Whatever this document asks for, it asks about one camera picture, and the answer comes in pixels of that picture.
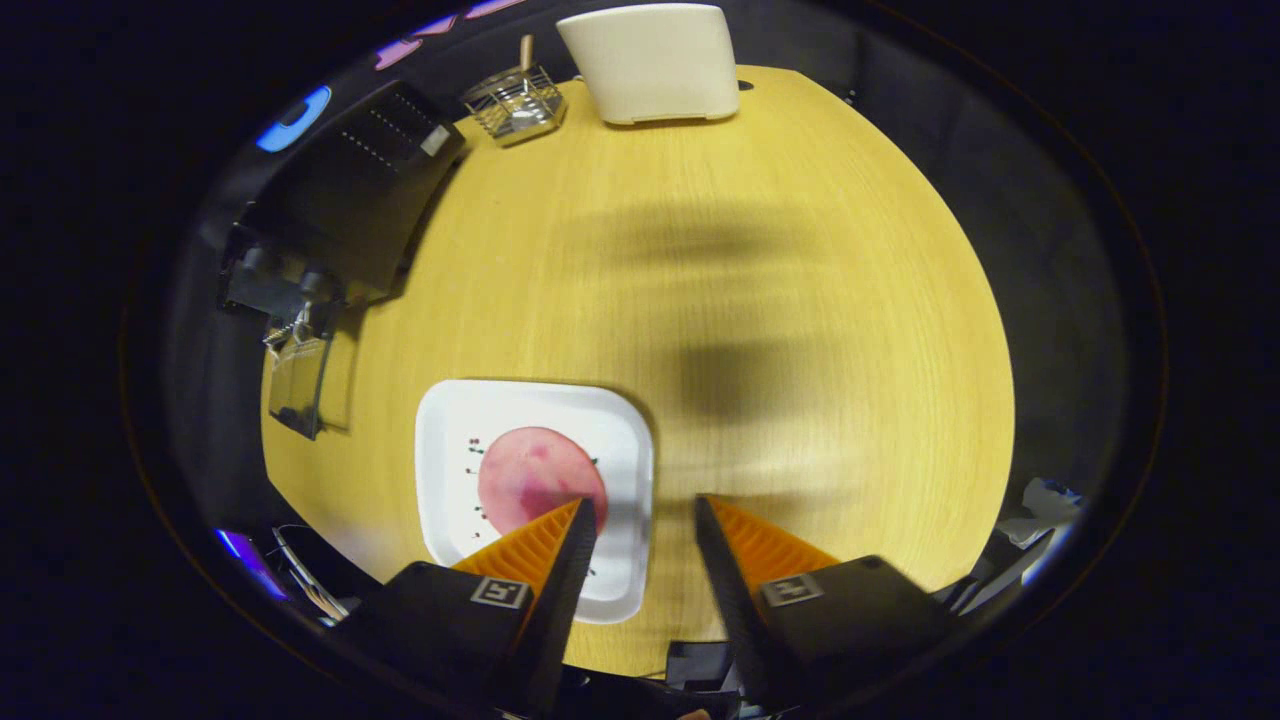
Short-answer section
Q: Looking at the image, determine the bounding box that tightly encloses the white plastic appliance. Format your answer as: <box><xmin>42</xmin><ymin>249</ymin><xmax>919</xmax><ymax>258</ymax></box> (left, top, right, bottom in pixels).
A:
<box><xmin>556</xmin><ymin>3</ymin><xmax>742</xmax><ymax>127</ymax></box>

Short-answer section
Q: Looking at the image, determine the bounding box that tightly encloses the black backdrop cloth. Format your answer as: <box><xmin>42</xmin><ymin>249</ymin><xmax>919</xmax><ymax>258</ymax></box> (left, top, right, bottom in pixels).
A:
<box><xmin>165</xmin><ymin>0</ymin><xmax>1136</xmax><ymax>601</ymax></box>

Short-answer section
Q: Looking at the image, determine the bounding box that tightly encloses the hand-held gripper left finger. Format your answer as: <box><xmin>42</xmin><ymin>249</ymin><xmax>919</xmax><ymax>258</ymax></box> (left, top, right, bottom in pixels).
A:
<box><xmin>335</xmin><ymin>497</ymin><xmax>598</xmax><ymax>720</ymax></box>

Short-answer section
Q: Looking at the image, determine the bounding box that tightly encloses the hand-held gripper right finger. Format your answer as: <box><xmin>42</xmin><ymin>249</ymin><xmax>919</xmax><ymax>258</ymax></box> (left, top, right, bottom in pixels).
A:
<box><xmin>694</xmin><ymin>494</ymin><xmax>963</xmax><ymax>717</ymax></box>

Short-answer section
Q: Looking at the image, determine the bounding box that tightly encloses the white square plate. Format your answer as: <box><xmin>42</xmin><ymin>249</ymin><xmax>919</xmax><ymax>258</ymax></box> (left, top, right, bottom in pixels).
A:
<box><xmin>414</xmin><ymin>378</ymin><xmax>656</xmax><ymax>626</ymax></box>

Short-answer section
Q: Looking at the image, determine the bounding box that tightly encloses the black toaster oven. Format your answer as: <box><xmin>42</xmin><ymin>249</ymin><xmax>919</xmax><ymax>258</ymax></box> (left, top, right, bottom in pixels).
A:
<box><xmin>215</xmin><ymin>80</ymin><xmax>467</xmax><ymax>442</ymax></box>

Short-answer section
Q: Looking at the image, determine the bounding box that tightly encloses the pink round ham slice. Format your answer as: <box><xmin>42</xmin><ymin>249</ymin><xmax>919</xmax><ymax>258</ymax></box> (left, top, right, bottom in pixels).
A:
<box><xmin>477</xmin><ymin>427</ymin><xmax>610</xmax><ymax>537</ymax></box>

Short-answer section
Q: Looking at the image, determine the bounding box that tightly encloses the wire utensil basket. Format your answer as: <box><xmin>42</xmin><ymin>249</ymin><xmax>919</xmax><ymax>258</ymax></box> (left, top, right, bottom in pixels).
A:
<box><xmin>461</xmin><ymin>62</ymin><xmax>569</xmax><ymax>148</ymax></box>

